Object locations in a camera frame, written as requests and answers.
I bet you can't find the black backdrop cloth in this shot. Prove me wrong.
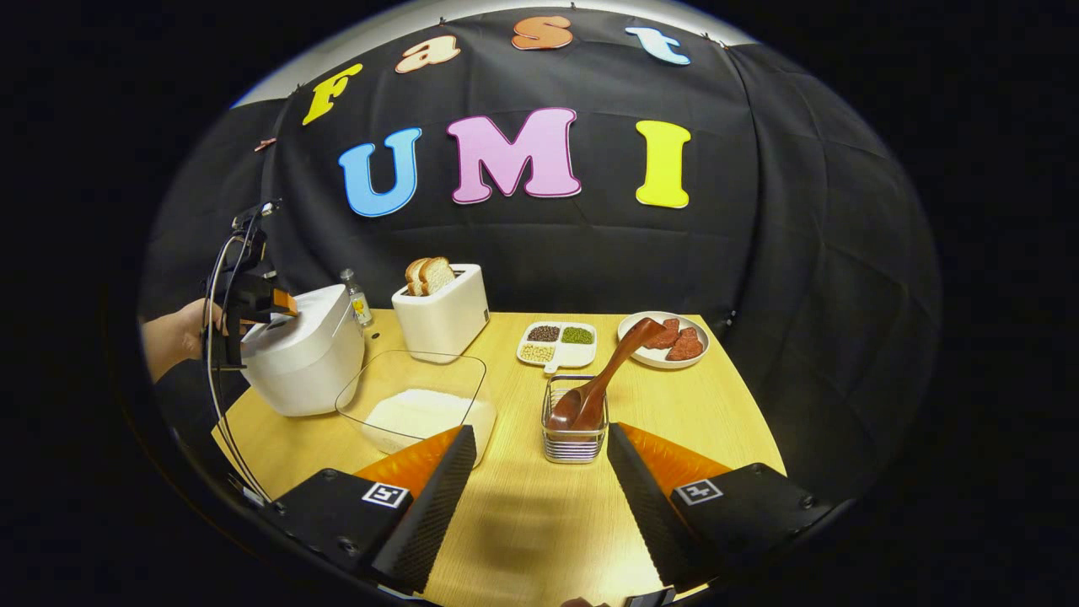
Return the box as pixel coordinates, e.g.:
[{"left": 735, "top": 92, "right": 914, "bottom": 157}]
[{"left": 139, "top": 8, "right": 943, "bottom": 507}]

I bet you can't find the white divided bean dish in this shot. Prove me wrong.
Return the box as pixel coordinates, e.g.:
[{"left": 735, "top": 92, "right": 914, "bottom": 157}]
[{"left": 517, "top": 320, "right": 598, "bottom": 374}]

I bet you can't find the white round plate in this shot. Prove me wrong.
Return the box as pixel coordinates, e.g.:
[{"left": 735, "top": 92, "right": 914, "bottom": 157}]
[{"left": 617, "top": 311, "right": 711, "bottom": 370}]

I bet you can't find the clear rice container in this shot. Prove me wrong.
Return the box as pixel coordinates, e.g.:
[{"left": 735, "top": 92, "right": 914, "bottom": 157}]
[{"left": 335, "top": 350, "right": 498, "bottom": 469}]

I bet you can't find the wire chopstick holder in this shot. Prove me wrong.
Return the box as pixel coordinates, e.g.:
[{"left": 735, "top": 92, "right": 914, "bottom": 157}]
[{"left": 541, "top": 375, "right": 609, "bottom": 465}]

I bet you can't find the white rice cooker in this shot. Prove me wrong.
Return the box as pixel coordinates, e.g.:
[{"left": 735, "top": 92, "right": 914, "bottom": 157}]
[{"left": 240, "top": 284, "right": 366, "bottom": 417}]

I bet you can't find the white toaster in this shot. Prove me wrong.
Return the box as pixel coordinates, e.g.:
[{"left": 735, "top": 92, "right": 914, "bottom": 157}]
[{"left": 392, "top": 264, "right": 491, "bottom": 364}]

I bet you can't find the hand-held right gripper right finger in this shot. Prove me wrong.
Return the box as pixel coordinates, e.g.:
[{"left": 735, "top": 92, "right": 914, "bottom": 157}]
[{"left": 607, "top": 422, "right": 835, "bottom": 591}]

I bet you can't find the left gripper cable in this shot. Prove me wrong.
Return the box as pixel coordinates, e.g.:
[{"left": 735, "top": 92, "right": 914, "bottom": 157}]
[{"left": 205, "top": 236, "right": 271, "bottom": 502}]

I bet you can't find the small glass bottle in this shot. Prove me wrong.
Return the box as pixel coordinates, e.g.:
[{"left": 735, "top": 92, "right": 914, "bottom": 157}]
[{"left": 341, "top": 268, "right": 373, "bottom": 328}]

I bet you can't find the brown wooden spoon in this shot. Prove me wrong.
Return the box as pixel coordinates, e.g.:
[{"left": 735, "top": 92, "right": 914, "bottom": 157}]
[{"left": 546, "top": 317, "right": 667, "bottom": 432}]

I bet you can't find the white rice heap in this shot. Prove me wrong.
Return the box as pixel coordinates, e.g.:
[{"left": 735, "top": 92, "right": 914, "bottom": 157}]
[{"left": 362, "top": 389, "right": 497, "bottom": 460}]

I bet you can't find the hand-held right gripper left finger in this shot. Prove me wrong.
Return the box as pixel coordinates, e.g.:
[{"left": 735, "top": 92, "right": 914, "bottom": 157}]
[{"left": 270, "top": 424, "right": 478, "bottom": 594}]

